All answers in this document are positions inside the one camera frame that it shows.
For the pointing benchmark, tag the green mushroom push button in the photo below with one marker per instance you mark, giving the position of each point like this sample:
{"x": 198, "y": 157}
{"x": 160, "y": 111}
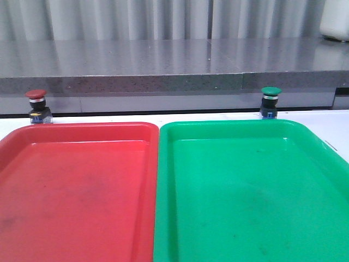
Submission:
{"x": 269, "y": 101}

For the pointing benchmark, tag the red mushroom push button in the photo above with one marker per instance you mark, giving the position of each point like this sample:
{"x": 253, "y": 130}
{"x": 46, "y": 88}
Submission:
{"x": 40, "y": 113}

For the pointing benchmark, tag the grey stone platform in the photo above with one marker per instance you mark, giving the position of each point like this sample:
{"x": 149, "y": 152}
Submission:
{"x": 102, "y": 76}

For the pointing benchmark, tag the green plastic tray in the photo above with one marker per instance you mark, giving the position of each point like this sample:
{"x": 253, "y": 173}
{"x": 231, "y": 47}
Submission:
{"x": 258, "y": 190}

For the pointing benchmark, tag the red plastic tray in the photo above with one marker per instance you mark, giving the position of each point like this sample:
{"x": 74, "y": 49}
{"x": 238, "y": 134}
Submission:
{"x": 79, "y": 192}

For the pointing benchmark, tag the white container in background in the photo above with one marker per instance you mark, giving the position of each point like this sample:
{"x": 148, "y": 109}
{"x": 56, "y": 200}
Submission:
{"x": 334, "y": 20}

